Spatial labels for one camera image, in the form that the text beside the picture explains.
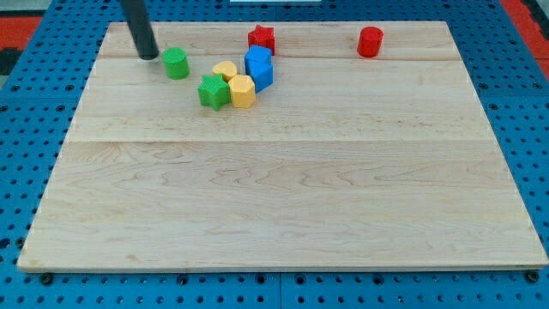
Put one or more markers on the green star block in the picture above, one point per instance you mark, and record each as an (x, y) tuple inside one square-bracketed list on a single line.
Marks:
[(214, 92)]

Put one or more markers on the red star block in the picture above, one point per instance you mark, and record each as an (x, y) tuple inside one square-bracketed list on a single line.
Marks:
[(262, 36)]

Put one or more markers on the light wooden board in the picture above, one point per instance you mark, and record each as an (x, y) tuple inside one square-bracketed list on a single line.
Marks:
[(344, 164)]

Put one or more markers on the yellow hexagon block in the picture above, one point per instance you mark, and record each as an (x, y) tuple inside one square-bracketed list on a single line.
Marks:
[(242, 89)]

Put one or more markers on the blue block lower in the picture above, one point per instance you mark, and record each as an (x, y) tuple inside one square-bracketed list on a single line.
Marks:
[(262, 75)]

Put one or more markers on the blue cube block upper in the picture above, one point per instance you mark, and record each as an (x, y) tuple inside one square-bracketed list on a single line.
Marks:
[(258, 54)]

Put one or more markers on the yellow heart block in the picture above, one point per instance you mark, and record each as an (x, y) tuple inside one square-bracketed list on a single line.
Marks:
[(227, 69)]

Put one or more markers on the green cylinder block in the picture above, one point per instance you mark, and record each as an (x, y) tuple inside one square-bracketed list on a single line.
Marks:
[(176, 63)]

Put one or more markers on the red cylinder block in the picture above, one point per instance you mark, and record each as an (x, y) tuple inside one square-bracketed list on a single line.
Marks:
[(369, 43)]

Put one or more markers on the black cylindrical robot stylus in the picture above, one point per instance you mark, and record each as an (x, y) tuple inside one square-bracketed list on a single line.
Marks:
[(136, 14)]

